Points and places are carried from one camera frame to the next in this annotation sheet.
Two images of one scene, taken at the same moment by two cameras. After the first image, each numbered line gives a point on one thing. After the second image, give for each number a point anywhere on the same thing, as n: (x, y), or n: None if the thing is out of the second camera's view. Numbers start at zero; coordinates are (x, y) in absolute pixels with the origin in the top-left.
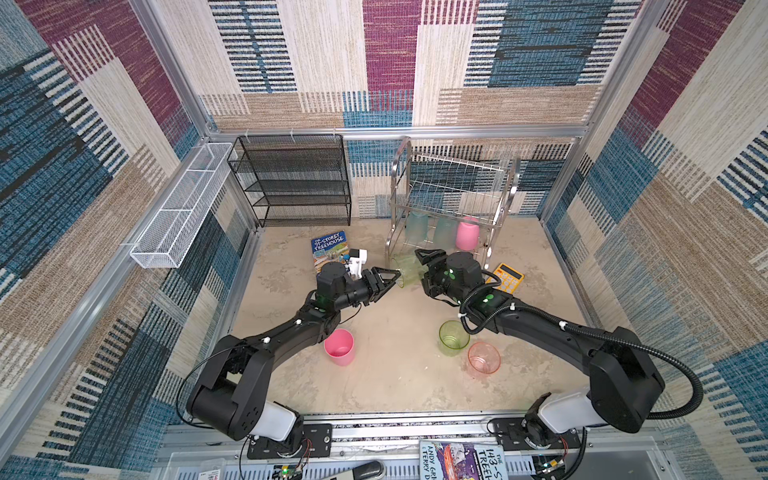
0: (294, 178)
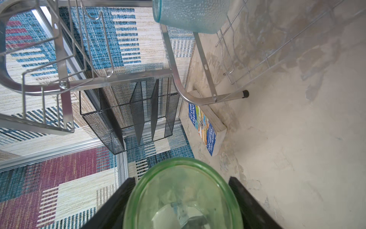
0: (125, 116)
